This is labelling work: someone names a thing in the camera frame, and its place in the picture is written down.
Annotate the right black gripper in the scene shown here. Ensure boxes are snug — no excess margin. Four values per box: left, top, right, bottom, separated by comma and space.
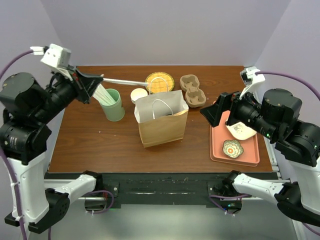
199, 82, 277, 138

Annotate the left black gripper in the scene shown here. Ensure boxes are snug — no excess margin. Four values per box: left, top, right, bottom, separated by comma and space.
34, 61, 104, 121

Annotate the brown paper bag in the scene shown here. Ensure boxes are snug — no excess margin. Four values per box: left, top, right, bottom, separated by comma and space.
134, 90, 189, 148

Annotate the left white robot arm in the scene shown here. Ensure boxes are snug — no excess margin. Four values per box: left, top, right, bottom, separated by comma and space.
0, 67, 104, 234

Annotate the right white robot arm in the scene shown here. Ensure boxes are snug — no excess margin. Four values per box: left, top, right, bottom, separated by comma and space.
200, 88, 320, 226

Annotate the white wrapped straws bundle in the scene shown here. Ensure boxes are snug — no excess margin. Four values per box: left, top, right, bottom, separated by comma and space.
92, 84, 116, 106

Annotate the cardboard cup carrier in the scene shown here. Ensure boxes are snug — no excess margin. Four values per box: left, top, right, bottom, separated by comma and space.
179, 74, 207, 108

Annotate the white square bowl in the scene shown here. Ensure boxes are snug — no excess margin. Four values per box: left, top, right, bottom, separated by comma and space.
226, 122, 257, 141

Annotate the green straw holder cup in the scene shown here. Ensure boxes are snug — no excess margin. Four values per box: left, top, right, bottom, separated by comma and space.
100, 88, 125, 122

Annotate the floral patterned small dish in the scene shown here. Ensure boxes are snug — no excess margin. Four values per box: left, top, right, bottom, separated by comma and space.
222, 139, 244, 159

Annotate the stack of paper cups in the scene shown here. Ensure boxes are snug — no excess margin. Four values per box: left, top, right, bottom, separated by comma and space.
130, 88, 148, 104

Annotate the pink plastic tray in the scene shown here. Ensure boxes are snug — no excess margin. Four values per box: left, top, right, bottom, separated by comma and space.
209, 110, 260, 167

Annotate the yellow woven coaster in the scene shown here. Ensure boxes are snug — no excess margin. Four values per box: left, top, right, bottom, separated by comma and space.
145, 72, 175, 94

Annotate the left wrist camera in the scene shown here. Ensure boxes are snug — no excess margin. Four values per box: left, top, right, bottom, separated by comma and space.
29, 43, 72, 80

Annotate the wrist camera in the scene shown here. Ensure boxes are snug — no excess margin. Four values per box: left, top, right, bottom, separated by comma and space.
29, 43, 72, 80
239, 66, 266, 100

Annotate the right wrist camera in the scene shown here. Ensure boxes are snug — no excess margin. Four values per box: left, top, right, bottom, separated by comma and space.
239, 66, 266, 100

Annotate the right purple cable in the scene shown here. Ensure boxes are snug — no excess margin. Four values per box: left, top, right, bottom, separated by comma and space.
208, 71, 320, 230

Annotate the purple cable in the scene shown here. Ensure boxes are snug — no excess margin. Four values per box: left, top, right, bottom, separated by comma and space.
0, 49, 116, 240
208, 71, 320, 230

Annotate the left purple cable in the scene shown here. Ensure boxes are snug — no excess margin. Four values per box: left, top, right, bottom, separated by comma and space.
0, 49, 116, 240

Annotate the aluminium frame rail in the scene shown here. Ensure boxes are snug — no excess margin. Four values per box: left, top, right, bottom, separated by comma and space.
18, 178, 307, 240

